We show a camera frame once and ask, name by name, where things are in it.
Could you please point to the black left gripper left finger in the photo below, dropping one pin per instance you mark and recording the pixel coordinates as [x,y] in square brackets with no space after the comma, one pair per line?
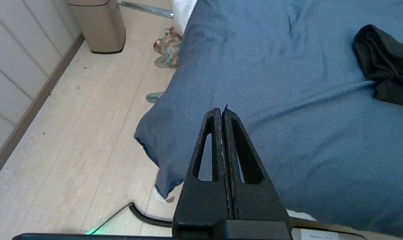
[201,206]

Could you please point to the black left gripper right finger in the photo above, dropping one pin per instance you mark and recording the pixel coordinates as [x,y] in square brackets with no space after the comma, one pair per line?
[254,203]

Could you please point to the black moon print t-shirt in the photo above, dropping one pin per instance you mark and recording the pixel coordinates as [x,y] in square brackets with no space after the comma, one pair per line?
[388,66]

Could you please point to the blue bed sheet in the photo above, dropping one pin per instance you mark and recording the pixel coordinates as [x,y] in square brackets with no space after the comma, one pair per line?
[304,133]

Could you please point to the patterned green brown slipper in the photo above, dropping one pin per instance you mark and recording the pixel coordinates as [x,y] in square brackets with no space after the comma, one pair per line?
[154,97]

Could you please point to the crumpled patterned cloth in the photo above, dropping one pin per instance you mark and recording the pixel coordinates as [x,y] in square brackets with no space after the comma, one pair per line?
[168,50]

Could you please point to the white garment with grey stripe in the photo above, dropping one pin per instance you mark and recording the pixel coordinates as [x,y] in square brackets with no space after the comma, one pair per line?
[181,13]

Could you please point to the grey metal rod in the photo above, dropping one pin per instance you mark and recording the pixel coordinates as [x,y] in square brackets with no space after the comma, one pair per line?
[145,8]

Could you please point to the brown trash bin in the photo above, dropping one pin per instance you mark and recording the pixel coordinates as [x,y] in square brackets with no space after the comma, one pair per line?
[100,26]

